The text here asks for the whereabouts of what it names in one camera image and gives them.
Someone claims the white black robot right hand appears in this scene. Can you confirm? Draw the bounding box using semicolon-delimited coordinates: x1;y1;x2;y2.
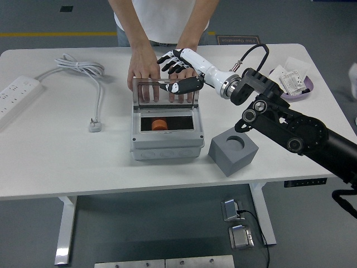
156;48;234;94

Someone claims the person's right hand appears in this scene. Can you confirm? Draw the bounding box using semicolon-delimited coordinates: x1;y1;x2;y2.
127;46;161;103

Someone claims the person's left hand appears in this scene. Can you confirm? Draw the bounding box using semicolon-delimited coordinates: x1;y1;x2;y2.
168;44;198;104

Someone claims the transparent hinged box lid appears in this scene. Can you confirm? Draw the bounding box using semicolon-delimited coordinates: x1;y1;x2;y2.
132;77;201;111

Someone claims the orange cylindrical battery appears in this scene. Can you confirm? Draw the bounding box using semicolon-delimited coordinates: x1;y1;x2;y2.
151;119;168;131

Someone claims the grey plastic junction box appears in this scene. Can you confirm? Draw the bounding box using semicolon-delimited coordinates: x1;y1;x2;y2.
130;106;206;161

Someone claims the silver floor socket box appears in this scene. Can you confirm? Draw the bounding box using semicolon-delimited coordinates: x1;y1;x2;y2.
221;198;246;223
228;225;255;250

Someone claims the dark floor sign with text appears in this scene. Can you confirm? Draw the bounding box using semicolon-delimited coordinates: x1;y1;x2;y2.
216;35;262;46

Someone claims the person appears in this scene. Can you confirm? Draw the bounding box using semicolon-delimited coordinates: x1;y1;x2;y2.
107;0;221;47

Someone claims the white power plug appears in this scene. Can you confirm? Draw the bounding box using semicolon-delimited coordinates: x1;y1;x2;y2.
89;117;105;133

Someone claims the white printed socket module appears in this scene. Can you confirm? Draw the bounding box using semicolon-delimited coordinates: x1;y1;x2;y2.
279;70;306;97

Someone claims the plain white square card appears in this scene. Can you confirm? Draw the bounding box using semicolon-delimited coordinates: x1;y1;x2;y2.
284;57;312;78

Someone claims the yellow floor tape line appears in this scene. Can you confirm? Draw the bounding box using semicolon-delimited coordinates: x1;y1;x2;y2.
0;31;217;37

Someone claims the grey block with round hole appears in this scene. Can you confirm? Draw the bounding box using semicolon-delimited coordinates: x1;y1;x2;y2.
208;127;259;177

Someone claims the purple plastic tray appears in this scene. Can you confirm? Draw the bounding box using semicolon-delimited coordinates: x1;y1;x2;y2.
269;69;316;103

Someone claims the white power strip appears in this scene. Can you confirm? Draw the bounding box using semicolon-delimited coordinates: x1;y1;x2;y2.
0;76;45;131

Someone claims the black table control panel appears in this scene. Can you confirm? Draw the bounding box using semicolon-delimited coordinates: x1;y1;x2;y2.
283;178;327;188

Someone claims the white table leg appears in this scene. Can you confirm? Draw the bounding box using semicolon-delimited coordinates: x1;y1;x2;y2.
54;195;78;265
249;183;277;246

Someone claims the grey metal floor plate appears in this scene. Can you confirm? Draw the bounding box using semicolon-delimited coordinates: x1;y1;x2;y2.
94;259;165;268
165;255;235;268

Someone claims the white power cord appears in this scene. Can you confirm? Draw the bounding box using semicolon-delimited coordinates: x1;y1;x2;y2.
35;54;107;123

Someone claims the white blank switch panel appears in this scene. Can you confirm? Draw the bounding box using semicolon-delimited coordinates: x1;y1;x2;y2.
269;65;288;84

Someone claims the black floor cable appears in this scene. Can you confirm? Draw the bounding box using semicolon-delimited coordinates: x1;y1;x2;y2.
237;209;271;268

